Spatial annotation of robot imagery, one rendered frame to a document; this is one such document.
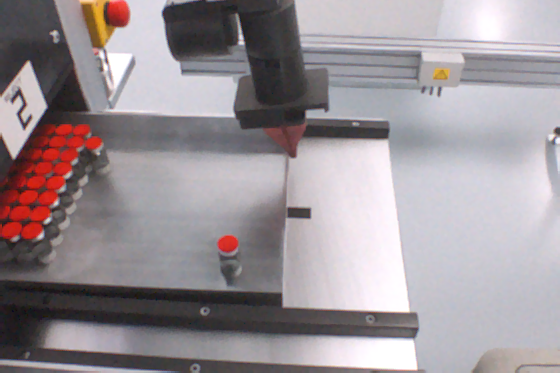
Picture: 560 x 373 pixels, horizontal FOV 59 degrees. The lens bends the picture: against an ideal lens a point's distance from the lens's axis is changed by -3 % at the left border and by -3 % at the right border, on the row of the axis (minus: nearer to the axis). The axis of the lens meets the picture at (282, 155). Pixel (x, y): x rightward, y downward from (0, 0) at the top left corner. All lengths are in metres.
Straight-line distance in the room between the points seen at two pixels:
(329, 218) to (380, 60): 1.01
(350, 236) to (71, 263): 0.30
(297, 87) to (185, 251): 0.21
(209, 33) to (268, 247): 0.23
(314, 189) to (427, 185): 1.31
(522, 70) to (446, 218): 0.54
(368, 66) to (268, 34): 1.08
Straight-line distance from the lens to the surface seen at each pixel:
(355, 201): 0.61
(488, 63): 1.63
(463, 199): 1.89
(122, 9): 0.74
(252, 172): 0.63
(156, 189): 0.63
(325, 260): 0.55
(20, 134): 0.57
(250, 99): 0.55
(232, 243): 0.51
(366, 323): 0.49
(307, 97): 0.54
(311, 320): 0.49
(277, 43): 0.49
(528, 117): 2.36
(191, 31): 0.50
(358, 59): 1.54
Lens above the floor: 1.33
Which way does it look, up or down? 43 degrees down
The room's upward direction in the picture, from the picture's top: straight up
